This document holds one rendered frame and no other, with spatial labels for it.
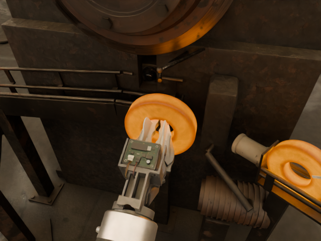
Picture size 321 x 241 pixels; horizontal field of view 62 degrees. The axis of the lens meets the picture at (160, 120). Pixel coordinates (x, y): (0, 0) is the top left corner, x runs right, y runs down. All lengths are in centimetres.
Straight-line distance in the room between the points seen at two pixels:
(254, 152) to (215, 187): 18
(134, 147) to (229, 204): 46
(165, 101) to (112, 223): 24
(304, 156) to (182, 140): 27
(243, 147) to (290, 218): 81
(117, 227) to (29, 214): 112
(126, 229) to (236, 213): 48
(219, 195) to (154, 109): 40
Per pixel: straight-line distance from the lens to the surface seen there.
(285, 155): 69
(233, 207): 84
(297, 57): 80
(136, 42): 67
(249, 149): 74
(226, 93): 72
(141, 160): 45
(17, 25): 100
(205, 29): 64
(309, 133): 196
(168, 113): 52
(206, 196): 83
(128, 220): 43
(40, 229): 145
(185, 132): 55
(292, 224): 149
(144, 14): 56
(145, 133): 51
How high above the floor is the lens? 122
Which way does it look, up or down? 43 degrees down
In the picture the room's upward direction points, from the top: straight up
